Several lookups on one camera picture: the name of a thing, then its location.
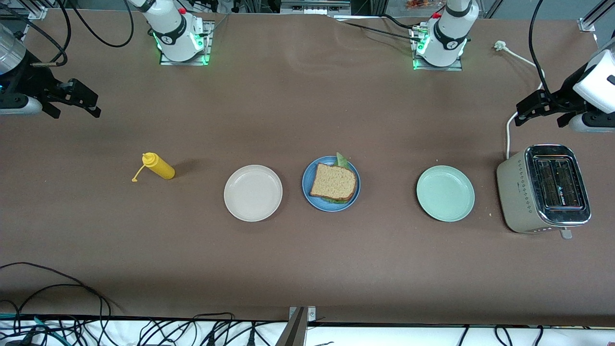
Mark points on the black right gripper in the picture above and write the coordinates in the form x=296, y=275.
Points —
x=30, y=80

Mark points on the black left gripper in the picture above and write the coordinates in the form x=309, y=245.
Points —
x=565, y=94

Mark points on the yellow mustard squeeze bottle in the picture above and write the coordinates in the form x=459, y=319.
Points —
x=161, y=168

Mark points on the green lettuce leaf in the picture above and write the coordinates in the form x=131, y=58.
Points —
x=342, y=160

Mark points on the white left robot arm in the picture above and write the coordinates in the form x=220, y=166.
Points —
x=449, y=36

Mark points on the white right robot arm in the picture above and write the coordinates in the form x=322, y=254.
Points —
x=175, y=29

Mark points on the green round plate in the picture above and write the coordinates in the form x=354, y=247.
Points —
x=445, y=193

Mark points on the beige round plate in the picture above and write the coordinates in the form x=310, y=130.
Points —
x=253, y=193

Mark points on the blue round plate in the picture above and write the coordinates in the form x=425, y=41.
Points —
x=317, y=204

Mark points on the beige chrome toaster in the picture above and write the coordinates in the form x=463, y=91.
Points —
x=516, y=192

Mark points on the aluminium corner profile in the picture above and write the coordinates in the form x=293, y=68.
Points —
x=37, y=13
x=587, y=24

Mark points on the orange snack packet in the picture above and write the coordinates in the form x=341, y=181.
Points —
x=418, y=5

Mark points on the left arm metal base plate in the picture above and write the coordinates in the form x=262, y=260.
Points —
x=435, y=68

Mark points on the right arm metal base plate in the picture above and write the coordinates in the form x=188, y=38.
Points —
x=209, y=48

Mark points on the aluminium frame rail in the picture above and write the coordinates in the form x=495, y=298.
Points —
x=314, y=7

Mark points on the small metal bracket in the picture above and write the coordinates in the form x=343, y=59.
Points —
x=311, y=313

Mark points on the aluminium profile post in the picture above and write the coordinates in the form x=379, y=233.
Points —
x=293, y=334

